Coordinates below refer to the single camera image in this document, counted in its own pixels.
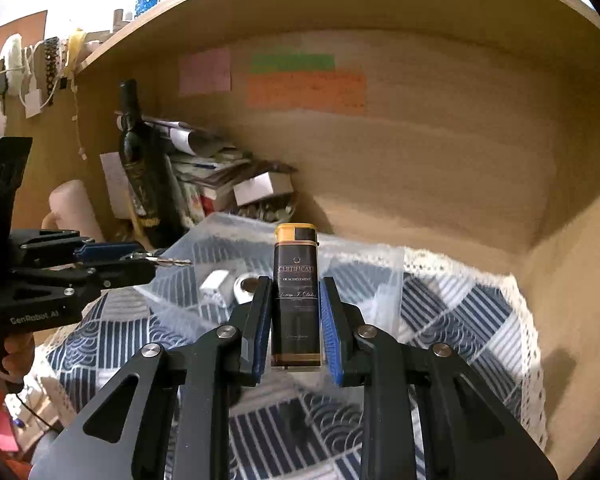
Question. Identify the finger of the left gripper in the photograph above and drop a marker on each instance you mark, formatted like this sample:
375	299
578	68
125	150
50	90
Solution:
90	249
100	277

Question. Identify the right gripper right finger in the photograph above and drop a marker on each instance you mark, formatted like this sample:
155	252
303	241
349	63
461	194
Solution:
423	400

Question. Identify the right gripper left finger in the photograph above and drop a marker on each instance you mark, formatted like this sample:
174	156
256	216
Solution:
167	408

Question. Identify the silver keys with black fob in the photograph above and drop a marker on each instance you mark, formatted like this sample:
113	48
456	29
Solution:
157	260

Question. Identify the white travel adapter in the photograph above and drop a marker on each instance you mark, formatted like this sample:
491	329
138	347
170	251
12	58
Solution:
217	283

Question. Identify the white handheld device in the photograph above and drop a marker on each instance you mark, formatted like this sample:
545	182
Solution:
244	287

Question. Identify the left hand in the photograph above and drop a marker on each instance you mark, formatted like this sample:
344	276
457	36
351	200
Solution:
19	357

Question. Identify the white note paper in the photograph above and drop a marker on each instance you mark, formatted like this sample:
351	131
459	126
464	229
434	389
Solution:
117	185

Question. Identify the blue patterned lace cloth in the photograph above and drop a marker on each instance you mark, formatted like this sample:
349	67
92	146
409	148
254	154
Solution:
296	423

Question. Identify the dark wine bottle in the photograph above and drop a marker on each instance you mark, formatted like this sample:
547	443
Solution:
142	160

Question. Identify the clear plastic box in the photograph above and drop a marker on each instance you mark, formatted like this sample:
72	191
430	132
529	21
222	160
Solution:
224	250

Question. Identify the stack of papers and books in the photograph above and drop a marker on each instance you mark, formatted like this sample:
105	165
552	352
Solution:
203	169

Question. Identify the white fluffy pompom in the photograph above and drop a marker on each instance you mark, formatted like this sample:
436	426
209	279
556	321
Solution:
12	56

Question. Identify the small white cardboard box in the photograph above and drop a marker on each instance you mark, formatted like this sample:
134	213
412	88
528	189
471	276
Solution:
261	187

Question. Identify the pink sticky note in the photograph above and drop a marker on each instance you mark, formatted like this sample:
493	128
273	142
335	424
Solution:
204	72

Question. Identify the green sticky note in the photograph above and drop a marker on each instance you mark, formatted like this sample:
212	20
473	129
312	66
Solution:
265	63

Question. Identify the orange sticky note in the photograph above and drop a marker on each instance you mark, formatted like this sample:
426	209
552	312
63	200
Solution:
338	92

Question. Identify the wooden shelf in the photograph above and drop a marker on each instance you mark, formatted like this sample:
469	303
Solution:
465	103

